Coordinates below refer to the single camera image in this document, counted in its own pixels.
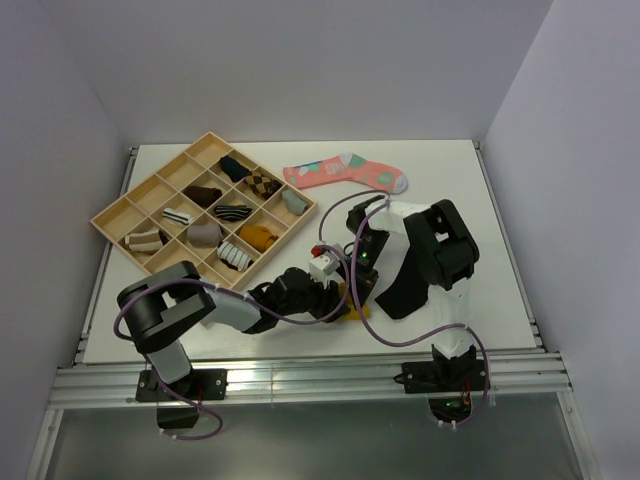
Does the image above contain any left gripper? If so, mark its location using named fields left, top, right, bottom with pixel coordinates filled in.
left=278, top=272, right=350, bottom=324

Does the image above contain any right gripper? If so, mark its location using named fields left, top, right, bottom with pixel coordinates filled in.
left=336, top=230, right=391, bottom=310

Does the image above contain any mustard yellow sock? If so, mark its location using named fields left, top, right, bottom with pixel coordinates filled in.
left=338, top=294, right=371, bottom=321

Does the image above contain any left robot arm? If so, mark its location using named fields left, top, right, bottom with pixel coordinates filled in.
left=114, top=261, right=348, bottom=399

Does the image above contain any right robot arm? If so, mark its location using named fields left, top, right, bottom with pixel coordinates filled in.
left=346, top=195, right=481, bottom=390

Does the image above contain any rolled mustard sock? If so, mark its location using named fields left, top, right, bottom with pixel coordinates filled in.
left=238, top=225, right=278, bottom=253

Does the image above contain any rolled white striped sock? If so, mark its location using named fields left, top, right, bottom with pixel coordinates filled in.
left=217, top=241, right=253, bottom=272

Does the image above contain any pink patterned sock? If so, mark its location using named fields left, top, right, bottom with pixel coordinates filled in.
left=282, top=153, right=409, bottom=194

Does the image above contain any rolled grey sock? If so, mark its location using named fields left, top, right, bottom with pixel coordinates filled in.
left=282, top=189, right=308, bottom=216

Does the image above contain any rolled black striped sock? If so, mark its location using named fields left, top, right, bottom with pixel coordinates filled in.
left=213, top=204, right=253, bottom=223

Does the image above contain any rolled beige sock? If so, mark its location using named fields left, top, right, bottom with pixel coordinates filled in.
left=187, top=223, right=223, bottom=248

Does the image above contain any rolled argyle brown sock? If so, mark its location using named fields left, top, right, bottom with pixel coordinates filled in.
left=243, top=170, right=282, bottom=200

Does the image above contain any wooden compartment tray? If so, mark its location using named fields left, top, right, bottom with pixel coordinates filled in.
left=91, top=132, right=317, bottom=289

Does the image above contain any rolled dark brown sock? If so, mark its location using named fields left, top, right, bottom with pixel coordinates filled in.
left=183, top=185, right=223, bottom=209

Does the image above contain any rolled dark navy sock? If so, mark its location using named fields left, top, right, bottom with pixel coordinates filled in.
left=219, top=155, right=251, bottom=183

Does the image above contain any rolled white black sock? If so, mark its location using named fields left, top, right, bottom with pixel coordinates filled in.
left=161, top=207, right=194, bottom=226

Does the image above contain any rolled brown white sock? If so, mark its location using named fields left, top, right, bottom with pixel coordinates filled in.
left=124, top=229, right=169, bottom=254

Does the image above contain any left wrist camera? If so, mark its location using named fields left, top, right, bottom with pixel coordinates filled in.
left=308, top=244, right=343, bottom=287

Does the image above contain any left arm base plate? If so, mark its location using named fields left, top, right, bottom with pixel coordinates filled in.
left=135, top=369, right=227, bottom=403

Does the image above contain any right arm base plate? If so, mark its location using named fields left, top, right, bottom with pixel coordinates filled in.
left=393, top=358, right=488, bottom=394

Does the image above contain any aluminium frame rail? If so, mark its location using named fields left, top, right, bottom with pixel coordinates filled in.
left=47, top=351, right=572, bottom=410

